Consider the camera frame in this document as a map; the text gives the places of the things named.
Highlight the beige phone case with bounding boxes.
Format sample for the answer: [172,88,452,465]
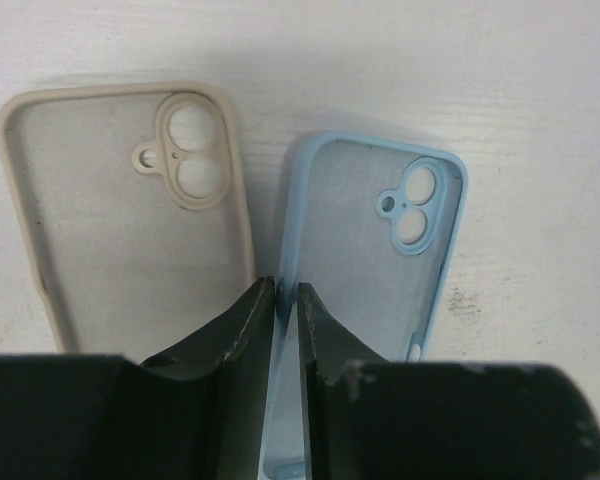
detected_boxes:
[0,82,256,360]

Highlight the light blue phone case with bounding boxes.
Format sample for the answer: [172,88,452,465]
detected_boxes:
[259,131,468,479]

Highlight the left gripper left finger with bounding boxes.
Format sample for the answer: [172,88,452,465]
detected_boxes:
[0,277,275,479]

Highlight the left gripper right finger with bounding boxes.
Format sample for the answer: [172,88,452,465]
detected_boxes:
[297,283,600,479]

